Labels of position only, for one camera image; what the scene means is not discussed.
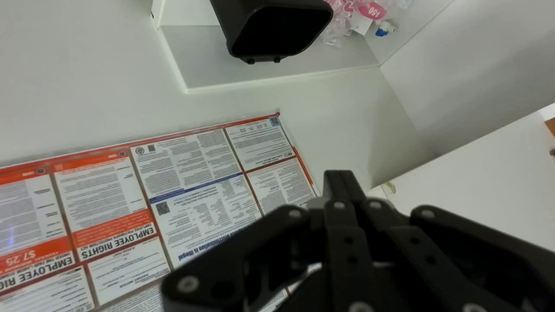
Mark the black trash bin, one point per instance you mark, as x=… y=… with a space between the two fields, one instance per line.
x=271 y=30

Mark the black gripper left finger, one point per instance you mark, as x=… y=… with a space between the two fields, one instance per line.
x=244 y=272

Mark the labor law wall poster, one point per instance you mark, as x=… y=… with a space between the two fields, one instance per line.
x=96 y=231

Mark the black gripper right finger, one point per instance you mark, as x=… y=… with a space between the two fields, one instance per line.
x=428 y=260

